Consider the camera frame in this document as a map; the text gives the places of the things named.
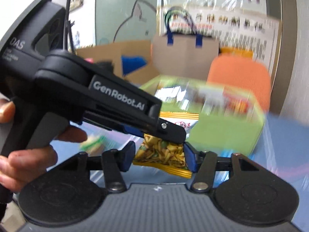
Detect yellow chips snack bag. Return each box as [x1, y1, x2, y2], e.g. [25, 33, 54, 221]
[133, 134, 192, 179]

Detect person left hand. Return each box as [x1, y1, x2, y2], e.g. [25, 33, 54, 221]
[1, 98, 87, 192]

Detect green small snack packet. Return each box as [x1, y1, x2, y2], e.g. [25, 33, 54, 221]
[80, 135, 106, 152]

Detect green cardboard snack box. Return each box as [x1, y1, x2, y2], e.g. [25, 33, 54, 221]
[140, 75, 266, 156]

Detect blue object in box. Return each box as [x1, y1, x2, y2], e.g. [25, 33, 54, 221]
[121, 55, 147, 76]

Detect orange chair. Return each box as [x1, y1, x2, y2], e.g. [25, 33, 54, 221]
[207, 54, 271, 112]

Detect brown paper bag blue handles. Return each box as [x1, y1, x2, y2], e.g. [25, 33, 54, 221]
[152, 6, 219, 80]

